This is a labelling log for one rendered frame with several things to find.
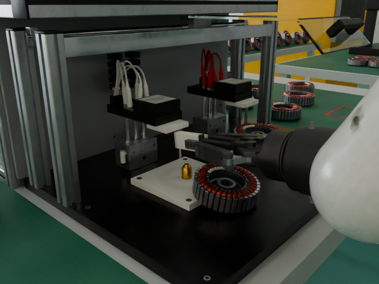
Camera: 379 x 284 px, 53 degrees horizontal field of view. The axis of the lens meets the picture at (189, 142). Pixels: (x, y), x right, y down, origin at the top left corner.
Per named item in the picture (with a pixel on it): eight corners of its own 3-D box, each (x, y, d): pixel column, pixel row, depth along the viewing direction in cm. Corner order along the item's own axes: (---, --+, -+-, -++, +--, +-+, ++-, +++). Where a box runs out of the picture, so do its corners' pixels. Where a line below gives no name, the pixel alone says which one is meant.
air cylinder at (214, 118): (225, 134, 99) (226, 114, 97) (207, 141, 94) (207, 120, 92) (211, 130, 102) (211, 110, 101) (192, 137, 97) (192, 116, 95)
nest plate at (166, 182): (242, 181, 73) (242, 176, 72) (189, 211, 62) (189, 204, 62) (184, 161, 82) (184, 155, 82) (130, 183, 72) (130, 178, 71)
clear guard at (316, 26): (370, 44, 84) (374, 16, 82) (323, 54, 67) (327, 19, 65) (246, 36, 105) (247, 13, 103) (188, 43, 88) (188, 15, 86)
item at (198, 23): (211, 32, 90) (211, 14, 89) (194, 34, 86) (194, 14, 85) (197, 31, 93) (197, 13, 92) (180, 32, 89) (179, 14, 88)
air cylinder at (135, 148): (158, 160, 82) (157, 136, 81) (131, 171, 77) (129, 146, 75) (142, 155, 86) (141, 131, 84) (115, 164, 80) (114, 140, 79)
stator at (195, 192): (269, 207, 64) (274, 189, 62) (214, 222, 59) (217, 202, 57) (232, 173, 73) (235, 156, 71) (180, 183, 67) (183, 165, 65)
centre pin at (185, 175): (194, 177, 72) (194, 163, 71) (186, 180, 71) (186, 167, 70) (186, 174, 73) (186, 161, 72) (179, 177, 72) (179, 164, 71)
